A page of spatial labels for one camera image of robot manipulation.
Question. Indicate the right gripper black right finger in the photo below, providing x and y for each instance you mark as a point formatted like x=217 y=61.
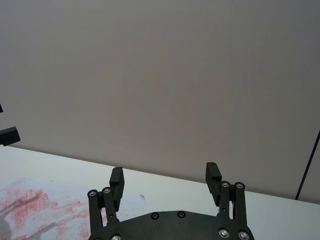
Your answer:
x=212 y=182

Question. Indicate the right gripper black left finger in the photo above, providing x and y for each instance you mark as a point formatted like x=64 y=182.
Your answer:
x=116 y=183

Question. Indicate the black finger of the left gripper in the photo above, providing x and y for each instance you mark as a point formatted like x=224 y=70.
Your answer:
x=1 y=108
x=9 y=136

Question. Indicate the white table cloth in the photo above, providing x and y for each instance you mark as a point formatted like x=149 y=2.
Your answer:
x=175 y=192

